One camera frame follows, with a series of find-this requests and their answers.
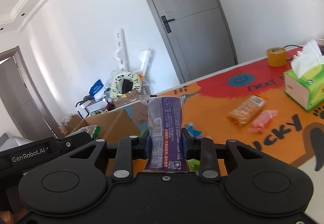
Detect brown cardboard box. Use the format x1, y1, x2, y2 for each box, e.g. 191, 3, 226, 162
82, 109, 141, 146

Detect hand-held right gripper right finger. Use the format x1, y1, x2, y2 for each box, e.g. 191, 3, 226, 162
182, 128, 269, 181

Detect grey side door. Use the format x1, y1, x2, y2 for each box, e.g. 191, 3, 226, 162
0, 46, 61, 143

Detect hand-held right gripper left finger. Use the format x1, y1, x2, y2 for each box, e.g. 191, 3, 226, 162
68, 129, 152, 181

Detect purple snack packet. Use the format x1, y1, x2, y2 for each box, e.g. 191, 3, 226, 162
140, 95, 191, 173

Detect printed cardboard box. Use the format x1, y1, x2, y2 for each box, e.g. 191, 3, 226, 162
58, 114, 83, 137

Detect black door handle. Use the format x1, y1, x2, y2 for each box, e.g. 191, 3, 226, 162
161, 15, 176, 34

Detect blue plastic bag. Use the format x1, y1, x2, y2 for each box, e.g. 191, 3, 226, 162
89, 80, 105, 95

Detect black cable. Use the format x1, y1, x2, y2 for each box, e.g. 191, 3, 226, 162
282, 44, 304, 62

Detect panda print toilet seat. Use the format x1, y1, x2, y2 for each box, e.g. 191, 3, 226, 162
110, 70, 143, 98

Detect yellow tape roll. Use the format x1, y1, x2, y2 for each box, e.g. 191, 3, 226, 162
266, 47, 287, 67

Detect clear rice cracker packet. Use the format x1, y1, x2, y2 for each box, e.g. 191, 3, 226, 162
67, 125, 102, 139

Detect blue snack packet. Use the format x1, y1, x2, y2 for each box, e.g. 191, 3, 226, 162
183, 123, 203, 138

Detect small light green packet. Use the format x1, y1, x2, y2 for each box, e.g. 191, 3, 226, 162
187, 159, 201, 172

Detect short white perforated board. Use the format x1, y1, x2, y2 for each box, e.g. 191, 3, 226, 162
138, 49, 153, 75

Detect pink candy packet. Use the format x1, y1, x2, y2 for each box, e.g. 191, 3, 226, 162
247, 110, 278, 134

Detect black shoe rack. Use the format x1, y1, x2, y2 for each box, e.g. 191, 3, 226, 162
75, 95, 112, 119

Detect green tissue box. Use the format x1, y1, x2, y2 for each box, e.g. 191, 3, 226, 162
283, 40, 324, 112

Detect grey sofa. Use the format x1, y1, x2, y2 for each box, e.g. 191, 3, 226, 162
0, 133, 33, 151

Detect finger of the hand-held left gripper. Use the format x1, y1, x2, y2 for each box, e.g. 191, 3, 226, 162
49, 133, 93, 156

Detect orange biscuit packet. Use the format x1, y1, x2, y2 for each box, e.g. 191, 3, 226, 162
226, 95, 267, 127

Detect open torn cardboard box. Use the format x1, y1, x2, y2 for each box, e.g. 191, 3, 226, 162
111, 89, 152, 110

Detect tall white perforated board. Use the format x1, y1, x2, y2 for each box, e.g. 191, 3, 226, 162
113, 29, 127, 71

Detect colourful cartoon table mat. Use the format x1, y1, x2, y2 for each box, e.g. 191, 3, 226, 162
106, 45, 324, 176

